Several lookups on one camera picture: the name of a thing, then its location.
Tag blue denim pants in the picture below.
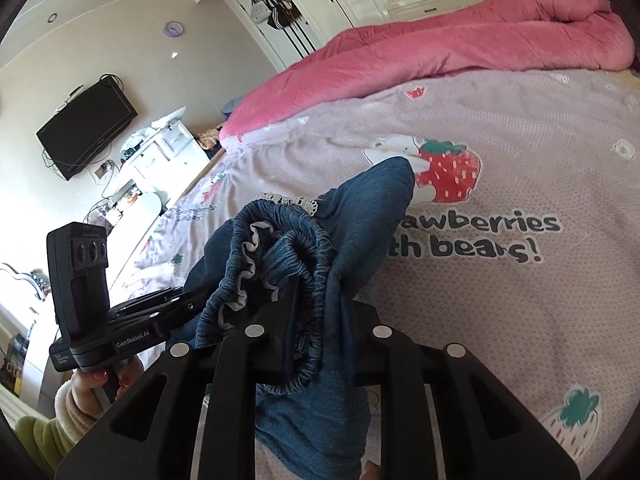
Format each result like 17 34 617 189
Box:
182 156 417 480

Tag white dresser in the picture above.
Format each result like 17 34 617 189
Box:
107 107 211 202

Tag dark hanging bags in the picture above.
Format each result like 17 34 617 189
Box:
248 0 302 32

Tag pink strawberry printed bedsheet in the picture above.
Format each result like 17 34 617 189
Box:
107 67 640 480

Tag brown patterned cloth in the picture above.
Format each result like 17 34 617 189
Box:
192 126 227 152

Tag person's left hand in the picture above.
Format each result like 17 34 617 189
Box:
72 354 145 409

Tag cluttered side shelf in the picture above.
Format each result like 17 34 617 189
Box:
0 330 32 399

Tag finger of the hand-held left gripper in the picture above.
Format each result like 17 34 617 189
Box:
107 286 207 322

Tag pink quilt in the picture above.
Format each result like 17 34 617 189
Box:
220 0 638 141

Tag black wall television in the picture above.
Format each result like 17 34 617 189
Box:
36 79 139 182

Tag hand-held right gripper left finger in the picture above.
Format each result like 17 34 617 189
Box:
55 305 301 480

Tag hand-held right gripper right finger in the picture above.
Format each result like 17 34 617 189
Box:
349 301 582 480

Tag person's left forearm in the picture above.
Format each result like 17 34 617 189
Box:
54 382 109 442

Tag white bed footboard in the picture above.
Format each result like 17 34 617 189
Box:
95 191 167 301

